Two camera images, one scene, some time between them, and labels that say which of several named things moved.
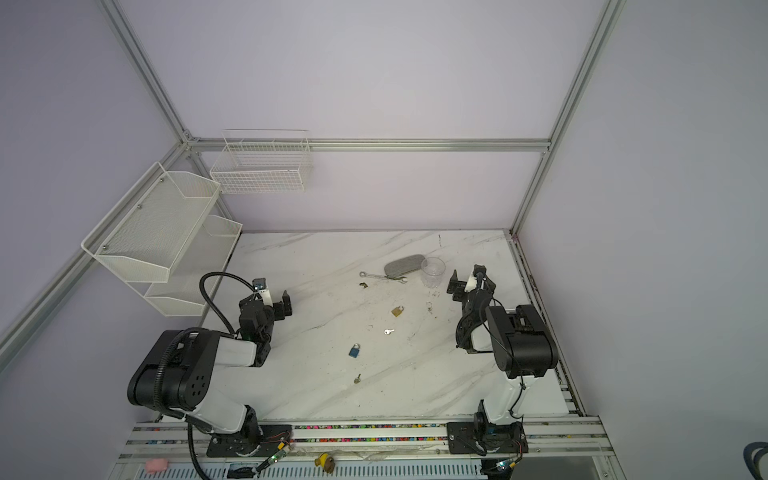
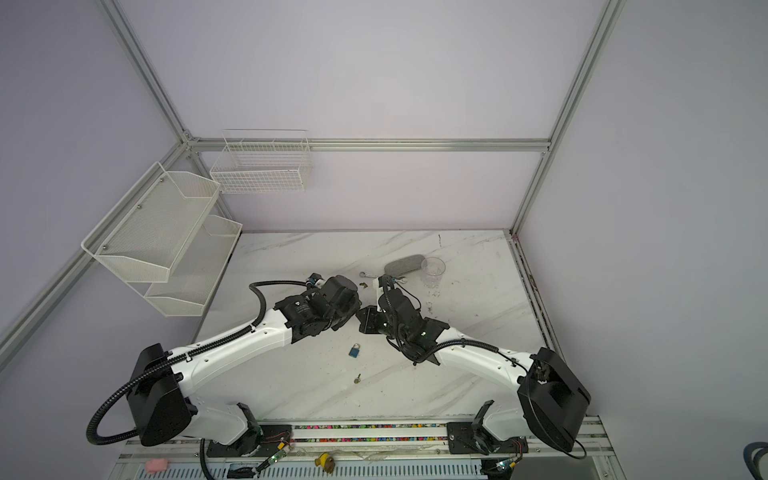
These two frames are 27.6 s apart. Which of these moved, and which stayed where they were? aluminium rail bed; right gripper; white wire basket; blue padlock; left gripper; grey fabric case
Moved: right gripper; left gripper
Stayed: grey fabric case; white wire basket; aluminium rail bed; blue padlock
